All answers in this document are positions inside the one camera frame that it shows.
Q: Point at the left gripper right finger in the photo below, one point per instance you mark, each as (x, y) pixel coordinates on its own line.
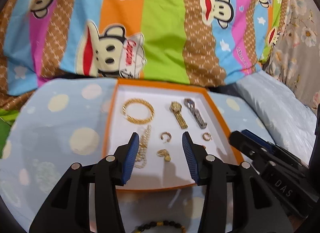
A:
(255, 208)

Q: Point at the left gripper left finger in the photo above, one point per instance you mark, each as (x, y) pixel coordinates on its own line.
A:
(66, 209)

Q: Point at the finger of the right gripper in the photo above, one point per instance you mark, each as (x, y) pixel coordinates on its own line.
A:
(259, 156)
(276, 150)

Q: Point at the gold hoop earring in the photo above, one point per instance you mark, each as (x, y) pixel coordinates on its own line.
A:
(206, 136)
(166, 137)

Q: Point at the gold chain pendant charm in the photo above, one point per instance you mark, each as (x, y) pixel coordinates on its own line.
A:
(165, 154)

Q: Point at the silver wristwatch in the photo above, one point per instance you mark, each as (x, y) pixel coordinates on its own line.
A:
(190, 104)

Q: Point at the gold wristwatch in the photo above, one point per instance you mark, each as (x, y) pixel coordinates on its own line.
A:
(176, 109)

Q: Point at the gold twisted bangle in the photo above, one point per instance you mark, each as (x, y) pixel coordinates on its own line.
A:
(138, 111)

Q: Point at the orange jewelry box tray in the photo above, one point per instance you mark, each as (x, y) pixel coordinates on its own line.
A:
(157, 174)

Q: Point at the pale blue pillow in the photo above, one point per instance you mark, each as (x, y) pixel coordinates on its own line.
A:
(290, 123)

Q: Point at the grey floral bedsheet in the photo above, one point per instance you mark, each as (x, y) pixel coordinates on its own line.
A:
(294, 61)

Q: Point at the green cushion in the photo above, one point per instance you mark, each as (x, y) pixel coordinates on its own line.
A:
(7, 119)

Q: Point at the colourful monkey cartoon blanket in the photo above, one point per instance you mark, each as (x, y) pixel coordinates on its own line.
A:
(207, 43)

